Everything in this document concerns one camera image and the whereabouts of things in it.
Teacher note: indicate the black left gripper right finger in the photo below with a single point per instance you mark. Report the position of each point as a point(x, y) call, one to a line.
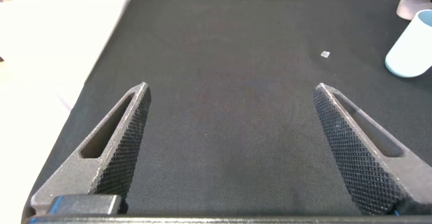
point(361, 156)

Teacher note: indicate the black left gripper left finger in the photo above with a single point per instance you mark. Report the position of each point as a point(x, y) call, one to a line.
point(111, 153)

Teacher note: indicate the beige plastic cup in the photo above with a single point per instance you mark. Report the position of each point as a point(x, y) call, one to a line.
point(410, 8)

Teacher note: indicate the light teal plastic cup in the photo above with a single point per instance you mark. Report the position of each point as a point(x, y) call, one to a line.
point(410, 52)

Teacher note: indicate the small grey scrap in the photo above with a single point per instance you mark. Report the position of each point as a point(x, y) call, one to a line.
point(325, 54)

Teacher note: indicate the black table cloth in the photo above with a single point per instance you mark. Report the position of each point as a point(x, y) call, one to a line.
point(229, 116)

